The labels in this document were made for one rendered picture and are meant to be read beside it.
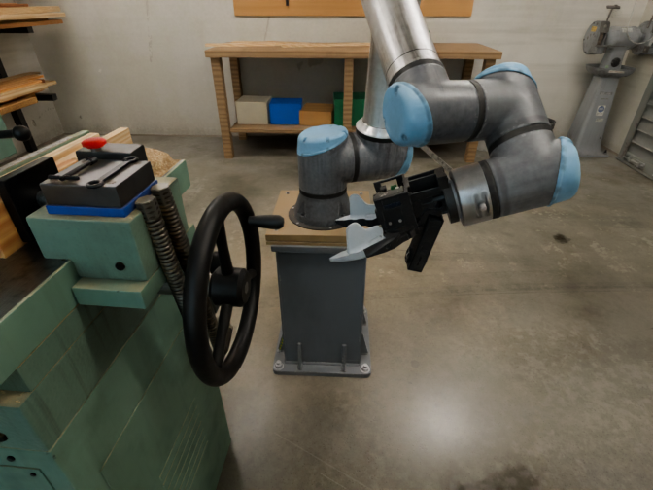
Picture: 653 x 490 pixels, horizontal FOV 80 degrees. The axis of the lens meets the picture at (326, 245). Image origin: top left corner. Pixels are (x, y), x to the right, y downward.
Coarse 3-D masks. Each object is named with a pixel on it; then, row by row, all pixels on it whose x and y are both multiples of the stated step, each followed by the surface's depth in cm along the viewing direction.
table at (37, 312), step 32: (192, 224) 64; (32, 256) 51; (0, 288) 45; (32, 288) 45; (64, 288) 49; (96, 288) 50; (128, 288) 50; (160, 288) 54; (0, 320) 41; (32, 320) 44; (0, 352) 40; (0, 384) 41
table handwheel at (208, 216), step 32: (224, 192) 55; (192, 256) 46; (224, 256) 55; (256, 256) 71; (192, 288) 45; (224, 288) 57; (256, 288) 71; (192, 320) 45; (224, 320) 57; (192, 352) 47
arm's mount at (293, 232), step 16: (288, 192) 140; (352, 192) 141; (368, 192) 141; (288, 208) 131; (288, 224) 122; (304, 224) 121; (272, 240) 117; (288, 240) 117; (304, 240) 117; (320, 240) 116; (336, 240) 116
